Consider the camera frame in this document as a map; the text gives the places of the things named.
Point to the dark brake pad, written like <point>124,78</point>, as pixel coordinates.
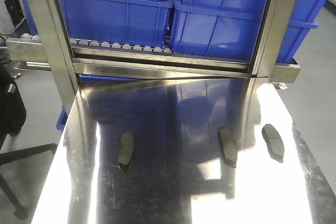
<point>229,147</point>
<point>274,142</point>
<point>126,150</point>

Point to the right blue plastic bin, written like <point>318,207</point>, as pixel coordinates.
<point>229,28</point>

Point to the blue plastic bin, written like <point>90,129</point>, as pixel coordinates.
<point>229,28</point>
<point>61,122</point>
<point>134,22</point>

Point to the lower blue plastic bin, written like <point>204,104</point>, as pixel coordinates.
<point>61,122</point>

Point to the left blue plastic bin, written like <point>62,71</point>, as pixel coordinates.
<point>134,22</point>

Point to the black office chair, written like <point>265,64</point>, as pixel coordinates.
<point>13,117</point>

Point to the stainless steel rack frame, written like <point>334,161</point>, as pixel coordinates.
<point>68,62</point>

